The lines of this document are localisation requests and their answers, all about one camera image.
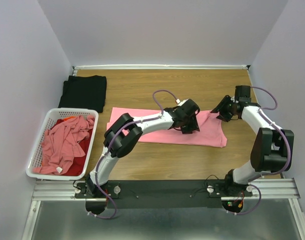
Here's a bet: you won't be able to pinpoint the pink t shirt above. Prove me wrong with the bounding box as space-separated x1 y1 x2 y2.
106 107 227 148

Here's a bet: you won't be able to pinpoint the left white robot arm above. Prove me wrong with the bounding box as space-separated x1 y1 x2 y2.
85 99 200 198

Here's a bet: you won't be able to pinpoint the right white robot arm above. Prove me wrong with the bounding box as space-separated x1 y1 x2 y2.
211 85 295 196

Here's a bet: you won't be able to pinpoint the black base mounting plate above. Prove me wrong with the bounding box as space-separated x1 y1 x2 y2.
75 179 253 209

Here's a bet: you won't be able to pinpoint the folded black t shirt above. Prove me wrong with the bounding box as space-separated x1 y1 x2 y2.
58 75 107 113

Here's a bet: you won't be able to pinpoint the red t shirt in basket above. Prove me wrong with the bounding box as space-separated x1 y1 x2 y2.
48 115 95 176

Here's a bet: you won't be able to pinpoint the white plastic laundry basket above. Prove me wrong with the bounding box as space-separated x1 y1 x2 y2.
26 108 99 181

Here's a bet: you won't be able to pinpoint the salmon t shirt in basket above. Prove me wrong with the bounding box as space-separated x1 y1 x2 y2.
33 115 95 177

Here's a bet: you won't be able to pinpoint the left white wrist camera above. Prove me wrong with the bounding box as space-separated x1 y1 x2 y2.
175 99 188 106

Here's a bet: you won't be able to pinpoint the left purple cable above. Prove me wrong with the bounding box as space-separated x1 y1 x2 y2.
94 89 182 220

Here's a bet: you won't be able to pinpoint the purple cable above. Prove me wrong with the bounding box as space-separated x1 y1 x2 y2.
94 89 182 220
226 86 292 216

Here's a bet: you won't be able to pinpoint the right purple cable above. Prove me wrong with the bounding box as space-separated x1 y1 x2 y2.
226 86 292 216

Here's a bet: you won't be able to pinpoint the aluminium frame rail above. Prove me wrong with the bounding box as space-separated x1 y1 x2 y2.
73 64 250 70

